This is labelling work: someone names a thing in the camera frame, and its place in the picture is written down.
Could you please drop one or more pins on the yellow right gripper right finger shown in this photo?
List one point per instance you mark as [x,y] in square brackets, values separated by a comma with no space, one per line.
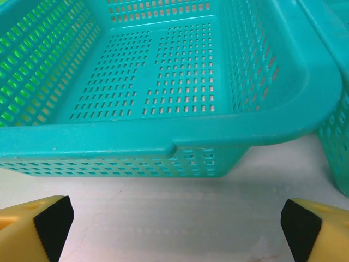
[327,234]

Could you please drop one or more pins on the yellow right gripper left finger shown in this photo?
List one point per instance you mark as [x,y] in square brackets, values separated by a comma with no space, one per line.
[21,234]

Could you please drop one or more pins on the teal perforated plastic basket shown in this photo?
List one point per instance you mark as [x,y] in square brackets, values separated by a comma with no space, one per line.
[152,136]
[335,35]

